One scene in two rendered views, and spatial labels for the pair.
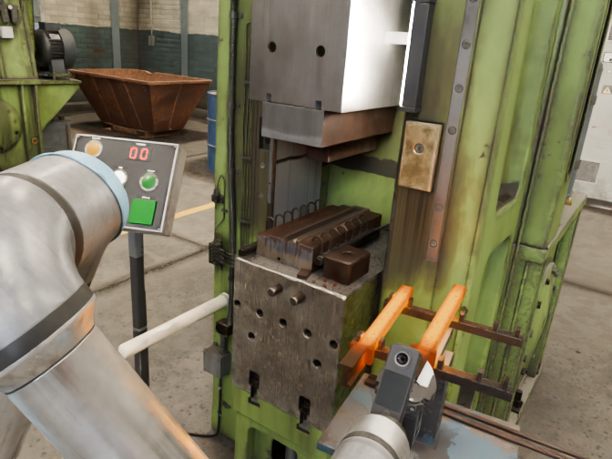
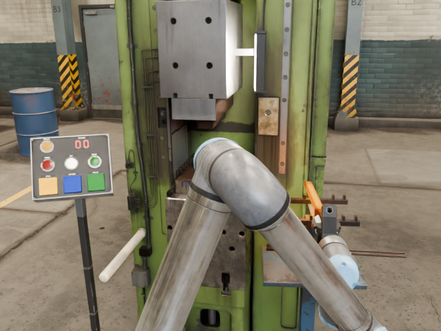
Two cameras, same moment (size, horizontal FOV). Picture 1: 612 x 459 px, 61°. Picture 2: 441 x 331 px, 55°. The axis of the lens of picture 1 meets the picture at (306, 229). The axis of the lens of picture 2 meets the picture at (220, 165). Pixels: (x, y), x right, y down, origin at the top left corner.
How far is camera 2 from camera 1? 0.71 m
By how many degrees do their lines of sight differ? 20
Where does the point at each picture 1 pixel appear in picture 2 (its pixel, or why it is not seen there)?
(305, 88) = (201, 87)
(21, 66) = not seen: outside the picture
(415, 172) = (268, 125)
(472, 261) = (305, 169)
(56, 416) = (289, 232)
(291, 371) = (214, 259)
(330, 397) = (243, 266)
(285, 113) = (188, 103)
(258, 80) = (167, 86)
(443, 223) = (287, 151)
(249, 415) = not seen: hidden behind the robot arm
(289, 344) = not seen: hidden behind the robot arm
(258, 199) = (161, 160)
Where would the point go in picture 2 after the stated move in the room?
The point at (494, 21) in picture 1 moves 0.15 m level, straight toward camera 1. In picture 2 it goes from (299, 41) to (308, 41)
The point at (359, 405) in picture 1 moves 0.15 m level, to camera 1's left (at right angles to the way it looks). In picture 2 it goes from (271, 260) to (239, 267)
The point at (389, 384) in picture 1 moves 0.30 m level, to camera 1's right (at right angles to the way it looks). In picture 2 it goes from (327, 222) to (401, 208)
